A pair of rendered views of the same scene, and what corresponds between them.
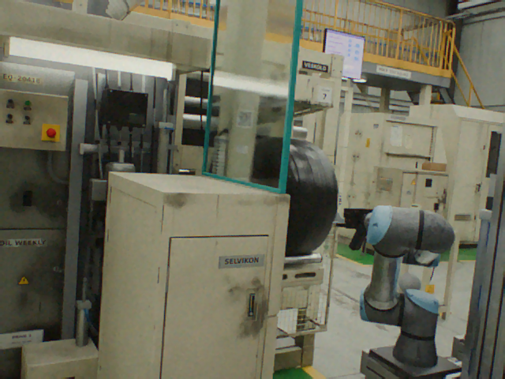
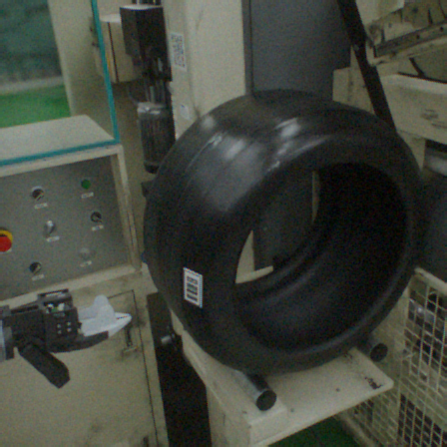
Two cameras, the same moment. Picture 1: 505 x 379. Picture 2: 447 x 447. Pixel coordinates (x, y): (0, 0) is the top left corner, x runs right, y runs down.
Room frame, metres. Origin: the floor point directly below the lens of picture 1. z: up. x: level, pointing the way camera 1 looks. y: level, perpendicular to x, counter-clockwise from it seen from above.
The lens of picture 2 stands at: (2.34, -1.15, 1.69)
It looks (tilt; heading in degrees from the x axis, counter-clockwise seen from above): 27 degrees down; 96
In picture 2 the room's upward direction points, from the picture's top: 4 degrees counter-clockwise
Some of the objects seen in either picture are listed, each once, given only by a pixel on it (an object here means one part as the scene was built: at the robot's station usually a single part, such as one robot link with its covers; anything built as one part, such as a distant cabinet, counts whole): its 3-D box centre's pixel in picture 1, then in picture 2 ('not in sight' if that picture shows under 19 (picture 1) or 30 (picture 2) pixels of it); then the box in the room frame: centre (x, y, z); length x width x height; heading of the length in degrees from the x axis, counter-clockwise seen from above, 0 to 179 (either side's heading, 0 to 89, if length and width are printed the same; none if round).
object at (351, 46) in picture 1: (342, 54); not in sight; (6.31, -0.97, 2.60); 0.60 x 0.05 x 0.55; 117
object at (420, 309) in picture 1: (418, 311); not in sight; (1.66, -0.61, 0.88); 0.13 x 0.12 x 0.14; 77
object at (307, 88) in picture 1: (275, 88); not in sight; (2.65, -0.07, 1.71); 0.61 x 0.25 x 0.15; 121
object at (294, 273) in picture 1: (287, 273); (228, 373); (2.21, -0.19, 0.84); 0.36 x 0.09 x 0.06; 121
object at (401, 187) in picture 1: (406, 213); not in sight; (6.89, -2.18, 0.62); 0.91 x 0.58 x 1.25; 117
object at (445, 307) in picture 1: (415, 268); not in sight; (4.47, -1.56, 0.40); 0.60 x 0.35 x 0.80; 27
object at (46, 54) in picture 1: (95, 62); not in sight; (1.89, 0.63, 1.66); 0.60 x 0.03 x 0.03; 121
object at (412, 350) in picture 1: (416, 343); not in sight; (1.66, -0.61, 0.77); 0.15 x 0.15 x 0.10
